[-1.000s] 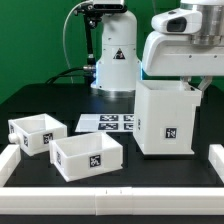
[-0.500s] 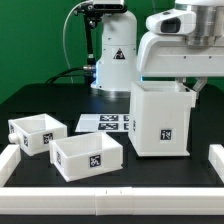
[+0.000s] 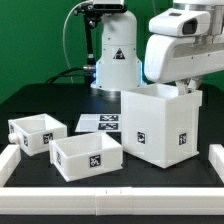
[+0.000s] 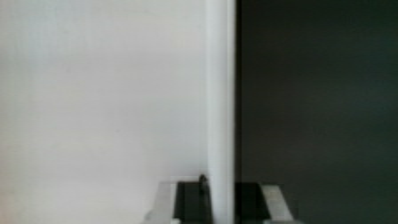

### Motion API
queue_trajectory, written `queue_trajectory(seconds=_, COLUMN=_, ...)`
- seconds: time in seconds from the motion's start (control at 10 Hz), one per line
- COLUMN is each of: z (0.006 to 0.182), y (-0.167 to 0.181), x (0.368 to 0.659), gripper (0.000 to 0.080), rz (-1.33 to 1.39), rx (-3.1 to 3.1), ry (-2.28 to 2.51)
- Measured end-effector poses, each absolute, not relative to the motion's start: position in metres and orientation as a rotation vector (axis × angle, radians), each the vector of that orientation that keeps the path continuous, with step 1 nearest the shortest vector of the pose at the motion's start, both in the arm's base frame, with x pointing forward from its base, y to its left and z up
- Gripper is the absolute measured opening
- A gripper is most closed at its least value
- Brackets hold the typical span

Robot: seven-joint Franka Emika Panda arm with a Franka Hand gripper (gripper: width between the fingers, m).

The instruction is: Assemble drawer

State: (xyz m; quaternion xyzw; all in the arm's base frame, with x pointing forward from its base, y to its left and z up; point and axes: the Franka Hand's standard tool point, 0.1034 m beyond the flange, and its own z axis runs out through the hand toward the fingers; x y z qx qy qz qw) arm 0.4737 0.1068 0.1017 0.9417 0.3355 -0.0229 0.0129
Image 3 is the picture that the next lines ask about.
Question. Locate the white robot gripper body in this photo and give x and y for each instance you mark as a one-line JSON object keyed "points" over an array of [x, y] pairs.
{"points": [[185, 43]]}

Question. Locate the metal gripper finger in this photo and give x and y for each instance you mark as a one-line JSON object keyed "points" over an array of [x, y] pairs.
{"points": [[195, 83], [182, 87]]}

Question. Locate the white drawer cabinet housing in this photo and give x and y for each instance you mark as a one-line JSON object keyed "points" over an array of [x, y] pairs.
{"points": [[158, 125]]}

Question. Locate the white drawer box without knob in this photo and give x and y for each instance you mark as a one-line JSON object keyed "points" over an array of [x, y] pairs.
{"points": [[85, 155]]}

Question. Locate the white drawer box with knob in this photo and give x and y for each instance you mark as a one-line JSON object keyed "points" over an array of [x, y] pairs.
{"points": [[33, 133]]}

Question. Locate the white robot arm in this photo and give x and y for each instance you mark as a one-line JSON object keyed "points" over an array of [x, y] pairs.
{"points": [[118, 67]]}

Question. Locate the white right fence rail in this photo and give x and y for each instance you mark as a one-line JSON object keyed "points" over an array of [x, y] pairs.
{"points": [[216, 158]]}

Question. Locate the white fence rail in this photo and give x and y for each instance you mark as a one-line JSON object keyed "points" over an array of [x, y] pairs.
{"points": [[9, 159], [112, 201], [216, 158]]}

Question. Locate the black camera stand pole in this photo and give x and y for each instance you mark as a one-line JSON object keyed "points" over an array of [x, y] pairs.
{"points": [[90, 55]]}

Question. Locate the black camera on stand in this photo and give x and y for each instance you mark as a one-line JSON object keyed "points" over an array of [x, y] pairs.
{"points": [[94, 9]]}

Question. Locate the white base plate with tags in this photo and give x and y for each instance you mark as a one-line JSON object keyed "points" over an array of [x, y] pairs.
{"points": [[99, 122]]}

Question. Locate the white front fence rail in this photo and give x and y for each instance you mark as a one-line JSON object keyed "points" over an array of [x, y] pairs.
{"points": [[112, 201]]}

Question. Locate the white left fence rail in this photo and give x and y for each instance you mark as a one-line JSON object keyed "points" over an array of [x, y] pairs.
{"points": [[9, 159]]}

